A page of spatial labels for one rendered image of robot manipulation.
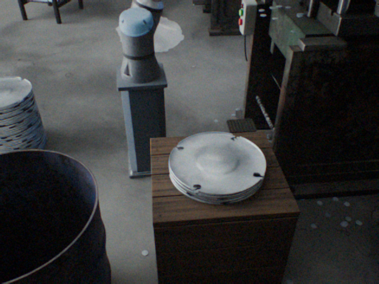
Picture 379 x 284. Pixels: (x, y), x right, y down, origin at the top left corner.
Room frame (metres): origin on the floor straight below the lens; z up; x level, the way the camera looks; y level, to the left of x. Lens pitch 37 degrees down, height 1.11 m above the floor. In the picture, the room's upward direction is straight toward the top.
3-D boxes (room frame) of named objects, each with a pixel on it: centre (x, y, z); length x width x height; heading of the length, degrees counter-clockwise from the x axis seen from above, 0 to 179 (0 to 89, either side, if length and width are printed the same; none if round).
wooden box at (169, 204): (0.86, -0.08, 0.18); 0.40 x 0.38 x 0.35; 96
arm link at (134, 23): (1.31, 0.18, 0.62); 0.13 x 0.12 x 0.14; 176
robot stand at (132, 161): (1.30, 0.18, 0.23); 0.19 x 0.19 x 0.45; 9
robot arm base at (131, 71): (1.30, 0.18, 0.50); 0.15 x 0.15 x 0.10
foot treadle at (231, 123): (1.40, -0.47, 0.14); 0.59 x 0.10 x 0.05; 96
